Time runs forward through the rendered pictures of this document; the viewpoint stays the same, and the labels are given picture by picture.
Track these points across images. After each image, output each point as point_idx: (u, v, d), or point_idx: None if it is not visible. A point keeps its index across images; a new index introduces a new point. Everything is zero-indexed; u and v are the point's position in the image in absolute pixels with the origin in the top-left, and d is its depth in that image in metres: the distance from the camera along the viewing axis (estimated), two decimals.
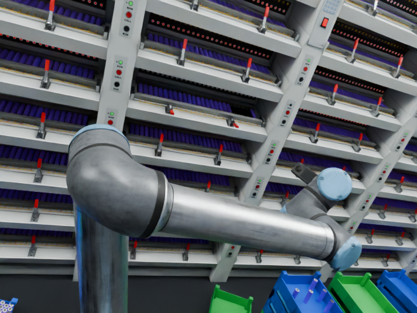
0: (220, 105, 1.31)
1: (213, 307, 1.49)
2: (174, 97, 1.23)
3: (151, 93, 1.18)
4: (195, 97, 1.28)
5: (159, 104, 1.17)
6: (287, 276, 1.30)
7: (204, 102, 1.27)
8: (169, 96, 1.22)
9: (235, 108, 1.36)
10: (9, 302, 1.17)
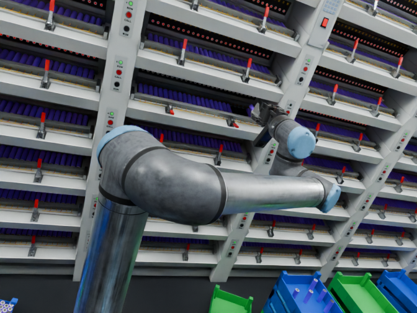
0: (220, 105, 1.31)
1: (213, 307, 1.49)
2: (174, 97, 1.23)
3: (151, 93, 1.18)
4: (195, 97, 1.28)
5: (159, 104, 1.17)
6: (287, 276, 1.30)
7: (204, 102, 1.27)
8: (169, 96, 1.22)
9: (235, 108, 1.36)
10: (9, 302, 1.17)
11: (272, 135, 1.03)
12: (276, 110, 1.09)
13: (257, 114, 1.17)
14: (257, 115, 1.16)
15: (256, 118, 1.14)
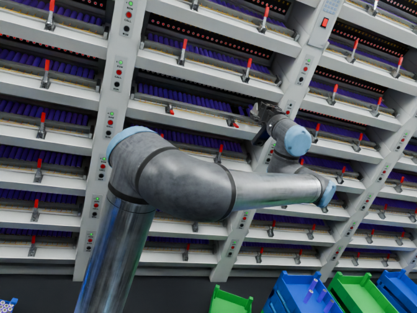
0: (220, 105, 1.31)
1: (213, 307, 1.49)
2: (174, 97, 1.23)
3: (151, 93, 1.18)
4: (195, 97, 1.28)
5: (159, 104, 1.17)
6: (287, 276, 1.30)
7: (204, 102, 1.27)
8: (169, 96, 1.22)
9: (235, 108, 1.36)
10: (9, 302, 1.17)
11: (270, 134, 1.06)
12: (274, 109, 1.12)
13: (256, 113, 1.20)
14: (256, 114, 1.20)
15: (255, 117, 1.17)
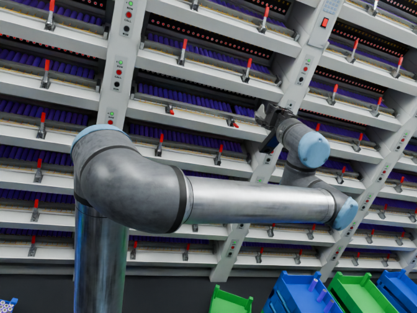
0: (220, 105, 1.31)
1: (213, 307, 1.49)
2: (174, 97, 1.23)
3: (151, 93, 1.18)
4: (195, 97, 1.28)
5: (159, 104, 1.17)
6: (287, 276, 1.30)
7: (204, 102, 1.27)
8: (169, 96, 1.22)
9: None
10: (9, 302, 1.17)
11: (280, 141, 0.92)
12: (284, 112, 0.98)
13: (262, 117, 1.06)
14: (262, 117, 1.06)
15: (262, 121, 1.03)
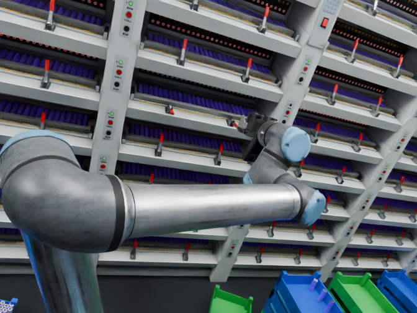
0: (220, 105, 1.31)
1: (213, 307, 1.49)
2: (174, 97, 1.23)
3: (151, 93, 1.18)
4: (195, 97, 1.28)
5: (159, 104, 1.17)
6: (287, 276, 1.30)
7: (204, 102, 1.27)
8: (169, 96, 1.22)
9: None
10: (9, 302, 1.17)
11: (262, 143, 0.92)
12: (264, 118, 1.00)
13: (244, 127, 1.08)
14: (244, 127, 1.07)
15: (244, 130, 1.05)
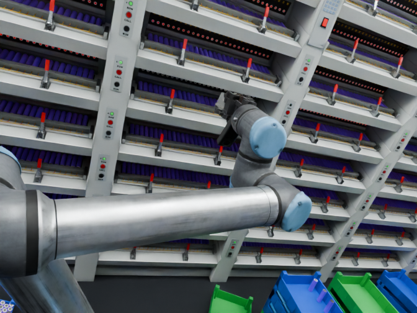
0: None
1: (213, 307, 1.49)
2: (174, 94, 1.24)
3: (151, 90, 1.19)
4: (194, 94, 1.29)
5: (159, 104, 1.17)
6: (287, 276, 1.30)
7: (203, 100, 1.28)
8: (169, 94, 1.23)
9: None
10: (9, 302, 1.17)
11: (235, 130, 0.81)
12: (242, 99, 0.88)
13: (222, 106, 0.96)
14: (222, 107, 0.95)
15: (220, 110, 0.93)
